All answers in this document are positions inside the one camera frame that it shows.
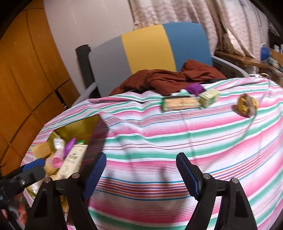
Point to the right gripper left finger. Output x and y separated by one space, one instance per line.
46 211

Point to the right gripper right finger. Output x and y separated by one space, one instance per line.
235 211

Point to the wet wipes packet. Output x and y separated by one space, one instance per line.
72 162

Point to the white bag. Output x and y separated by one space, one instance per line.
58 143

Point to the yellow patterned sock ball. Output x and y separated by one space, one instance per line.
247 105

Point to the cracker packet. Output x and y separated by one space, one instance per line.
173 103

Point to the striped bed sheet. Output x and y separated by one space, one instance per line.
141 187

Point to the gold metal tin box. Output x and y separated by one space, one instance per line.
91 131

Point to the wooden wardrobe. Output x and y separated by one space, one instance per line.
35 85

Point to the green white medicine box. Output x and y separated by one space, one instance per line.
207 98

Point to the purple pouch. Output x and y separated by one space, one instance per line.
195 89

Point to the wooden desk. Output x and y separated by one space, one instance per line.
248 63

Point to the dark red garment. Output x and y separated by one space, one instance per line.
166 82

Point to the blue kettle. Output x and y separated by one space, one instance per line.
264 51

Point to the tricolour chair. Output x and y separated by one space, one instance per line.
164 46

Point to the patterned curtain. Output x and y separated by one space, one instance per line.
236 27

